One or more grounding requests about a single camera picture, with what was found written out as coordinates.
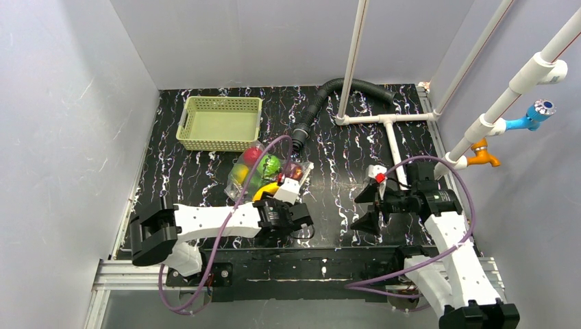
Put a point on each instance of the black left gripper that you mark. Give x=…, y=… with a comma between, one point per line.
x=299, y=216

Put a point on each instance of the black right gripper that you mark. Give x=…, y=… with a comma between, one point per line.
x=382, y=206

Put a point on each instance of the clear zip top bag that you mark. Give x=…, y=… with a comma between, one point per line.
x=251, y=176

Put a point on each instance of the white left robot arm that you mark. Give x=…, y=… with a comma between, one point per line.
x=161, y=234

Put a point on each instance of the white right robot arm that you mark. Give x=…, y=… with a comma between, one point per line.
x=453, y=283

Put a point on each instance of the yellow fake banana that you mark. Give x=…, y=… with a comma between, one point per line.
x=266, y=191

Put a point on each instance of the green fake pepper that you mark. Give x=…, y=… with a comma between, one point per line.
x=269, y=166

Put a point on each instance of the green plastic basket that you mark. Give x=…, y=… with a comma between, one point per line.
x=219, y=123

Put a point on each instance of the orange tap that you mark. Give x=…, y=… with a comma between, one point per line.
x=482, y=155

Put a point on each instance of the blue tap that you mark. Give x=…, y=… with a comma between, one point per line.
x=540, y=111

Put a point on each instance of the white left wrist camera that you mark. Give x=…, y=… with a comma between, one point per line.
x=288, y=192

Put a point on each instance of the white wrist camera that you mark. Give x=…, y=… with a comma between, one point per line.
x=288, y=192
x=376, y=174

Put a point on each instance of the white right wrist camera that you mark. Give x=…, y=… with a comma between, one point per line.
x=376, y=174

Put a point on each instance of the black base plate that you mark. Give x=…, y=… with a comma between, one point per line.
x=303, y=273

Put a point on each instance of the aluminium frame rail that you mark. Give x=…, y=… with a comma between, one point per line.
x=122, y=275

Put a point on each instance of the white PVC pipe frame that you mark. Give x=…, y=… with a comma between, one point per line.
x=544, y=67

